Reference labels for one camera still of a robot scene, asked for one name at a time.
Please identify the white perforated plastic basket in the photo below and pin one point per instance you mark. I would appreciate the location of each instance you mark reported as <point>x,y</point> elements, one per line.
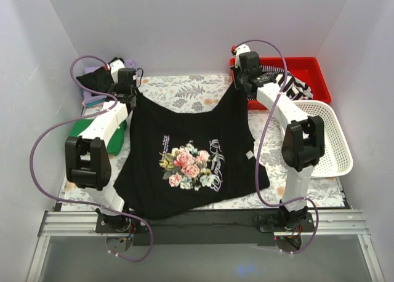
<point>337,159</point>

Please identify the folded pink shirt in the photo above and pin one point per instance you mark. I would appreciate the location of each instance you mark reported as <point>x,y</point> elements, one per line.
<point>94,104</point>

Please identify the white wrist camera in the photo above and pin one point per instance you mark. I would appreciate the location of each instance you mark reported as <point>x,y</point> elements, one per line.
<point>240,49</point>
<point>113,68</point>

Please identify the aluminium frame rail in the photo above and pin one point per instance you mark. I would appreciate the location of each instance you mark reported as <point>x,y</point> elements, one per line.
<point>86,223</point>

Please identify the folded black shirt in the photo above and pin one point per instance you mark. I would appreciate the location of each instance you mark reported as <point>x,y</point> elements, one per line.
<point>99,80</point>

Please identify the folded teal shirt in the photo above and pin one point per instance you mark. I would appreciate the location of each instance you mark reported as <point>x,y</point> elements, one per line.
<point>90,98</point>

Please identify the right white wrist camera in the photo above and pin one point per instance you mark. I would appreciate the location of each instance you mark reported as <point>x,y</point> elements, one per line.
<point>240,49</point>

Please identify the black white striped shirt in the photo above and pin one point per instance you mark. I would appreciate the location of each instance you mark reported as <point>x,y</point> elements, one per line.
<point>295,89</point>

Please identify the black floral print t-shirt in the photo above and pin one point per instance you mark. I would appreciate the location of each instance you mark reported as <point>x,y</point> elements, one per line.
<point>181,161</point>

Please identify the folded lavender shirt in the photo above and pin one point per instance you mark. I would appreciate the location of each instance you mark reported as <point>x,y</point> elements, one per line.
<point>129,63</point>

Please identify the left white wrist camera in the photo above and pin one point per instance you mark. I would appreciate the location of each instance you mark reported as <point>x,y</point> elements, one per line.
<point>113,68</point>

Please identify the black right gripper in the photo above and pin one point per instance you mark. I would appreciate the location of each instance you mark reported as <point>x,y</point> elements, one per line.
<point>243,81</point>

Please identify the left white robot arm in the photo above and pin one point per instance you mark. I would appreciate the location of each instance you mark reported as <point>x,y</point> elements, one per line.
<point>87,161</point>

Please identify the floral patterned table mat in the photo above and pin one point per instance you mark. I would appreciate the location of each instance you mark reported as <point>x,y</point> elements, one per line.
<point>197,94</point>

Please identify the red plastic tray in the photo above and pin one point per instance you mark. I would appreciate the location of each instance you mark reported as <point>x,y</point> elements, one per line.
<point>306,69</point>

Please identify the folded green shirt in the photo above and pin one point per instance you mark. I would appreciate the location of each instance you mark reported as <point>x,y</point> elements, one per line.
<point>116,142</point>

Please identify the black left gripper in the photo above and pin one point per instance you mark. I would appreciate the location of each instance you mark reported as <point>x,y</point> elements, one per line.
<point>129,98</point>

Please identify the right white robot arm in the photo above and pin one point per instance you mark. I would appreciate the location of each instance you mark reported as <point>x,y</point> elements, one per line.
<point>303,143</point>

